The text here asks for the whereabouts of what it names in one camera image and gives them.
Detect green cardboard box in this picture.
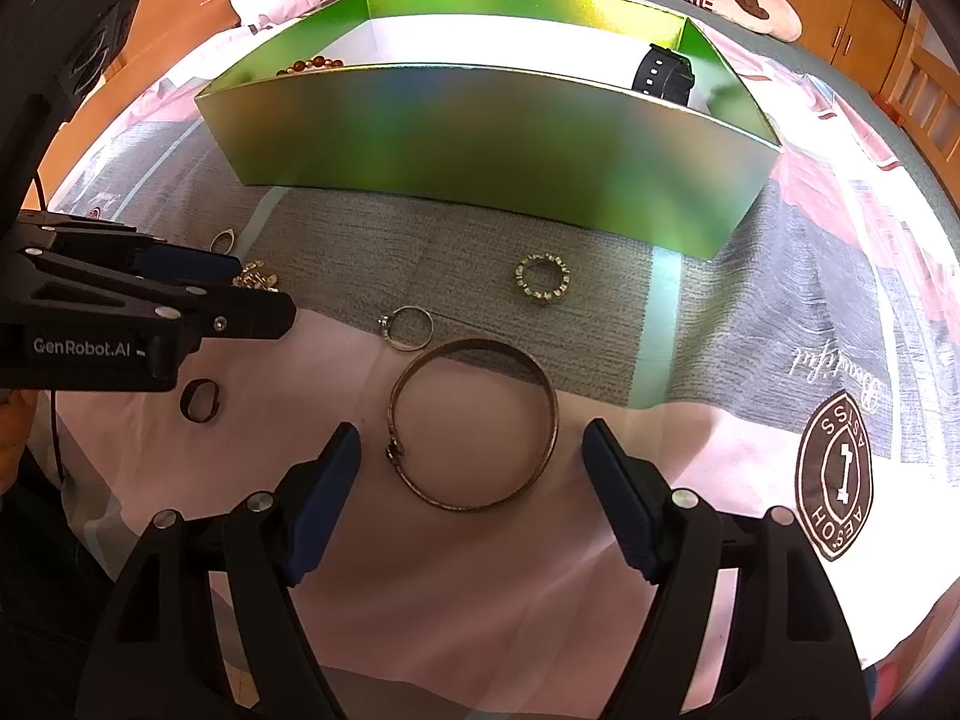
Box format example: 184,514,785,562
193,0,785,260

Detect brown bead bracelet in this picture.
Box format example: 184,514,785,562
276,55,347,77

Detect brown metal bangle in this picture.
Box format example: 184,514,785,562
386,337,560,512

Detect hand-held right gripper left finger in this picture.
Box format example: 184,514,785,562
75,422,365,720

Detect printed patchwork bed sheet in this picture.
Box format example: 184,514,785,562
45,0,960,691

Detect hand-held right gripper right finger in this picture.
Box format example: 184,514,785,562
583,420,863,720

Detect wooden bed footboard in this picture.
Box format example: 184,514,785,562
877,7,960,166

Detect black wrist watch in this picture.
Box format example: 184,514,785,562
632,45,695,106

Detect silver ring with stone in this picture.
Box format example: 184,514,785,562
379,305,436,350

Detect dark cloth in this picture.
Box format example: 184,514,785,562
0,457,125,720

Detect wooden wardrobe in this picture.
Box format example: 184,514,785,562
742,0,912,72

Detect person's left hand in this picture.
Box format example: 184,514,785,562
0,390,37,500

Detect gold chain jewellery cluster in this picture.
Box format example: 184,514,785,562
232,259,282,292

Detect gold studded ring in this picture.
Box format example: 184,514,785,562
514,251,575,306

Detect wooden bed headboard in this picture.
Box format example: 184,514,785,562
34,0,245,188

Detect dark band ring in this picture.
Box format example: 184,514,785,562
180,379,224,422

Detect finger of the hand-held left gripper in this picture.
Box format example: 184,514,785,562
22,249,297,342
15,214,242,282

